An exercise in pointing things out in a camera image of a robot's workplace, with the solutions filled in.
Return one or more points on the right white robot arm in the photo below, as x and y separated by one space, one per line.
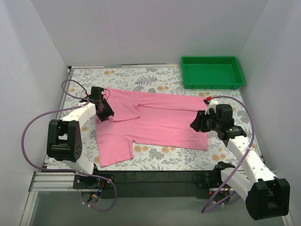
265 194

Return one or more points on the floral patterned table mat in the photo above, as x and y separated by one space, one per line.
165 79

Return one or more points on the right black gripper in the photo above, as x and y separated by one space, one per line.
202 121

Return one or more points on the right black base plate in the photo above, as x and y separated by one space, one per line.
207 180

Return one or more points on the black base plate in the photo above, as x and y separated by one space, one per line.
88 182
207 180

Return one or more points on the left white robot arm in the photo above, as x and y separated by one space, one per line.
64 135

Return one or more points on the green plastic bin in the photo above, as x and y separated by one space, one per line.
211 72

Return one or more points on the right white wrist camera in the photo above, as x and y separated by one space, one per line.
211 105

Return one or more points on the aluminium frame rail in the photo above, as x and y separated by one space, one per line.
47 182

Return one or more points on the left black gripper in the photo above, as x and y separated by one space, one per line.
106 111

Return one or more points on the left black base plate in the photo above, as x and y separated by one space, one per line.
88 182

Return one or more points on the pink t shirt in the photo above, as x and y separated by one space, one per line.
149 119

